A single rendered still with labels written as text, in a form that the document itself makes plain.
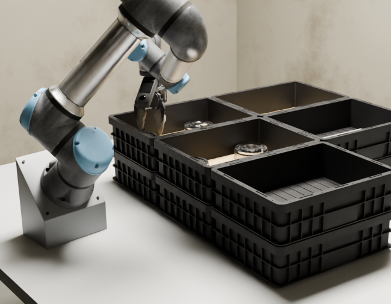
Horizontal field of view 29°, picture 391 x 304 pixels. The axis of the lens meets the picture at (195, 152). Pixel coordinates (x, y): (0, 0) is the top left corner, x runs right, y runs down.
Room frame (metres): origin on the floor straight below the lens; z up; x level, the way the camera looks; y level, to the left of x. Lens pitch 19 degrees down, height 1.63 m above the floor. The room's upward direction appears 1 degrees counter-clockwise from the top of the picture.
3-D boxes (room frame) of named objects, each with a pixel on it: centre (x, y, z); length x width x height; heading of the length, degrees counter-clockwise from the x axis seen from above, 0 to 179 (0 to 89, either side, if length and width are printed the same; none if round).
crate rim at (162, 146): (2.09, -0.12, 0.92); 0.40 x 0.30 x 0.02; 122
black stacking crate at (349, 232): (1.84, -0.28, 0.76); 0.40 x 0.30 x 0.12; 122
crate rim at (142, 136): (2.35, 0.04, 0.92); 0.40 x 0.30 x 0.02; 122
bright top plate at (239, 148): (2.22, -0.17, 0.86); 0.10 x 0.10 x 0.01
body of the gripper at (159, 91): (2.36, 0.14, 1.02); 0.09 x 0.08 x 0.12; 163
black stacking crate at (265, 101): (2.56, -0.30, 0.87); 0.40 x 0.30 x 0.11; 122
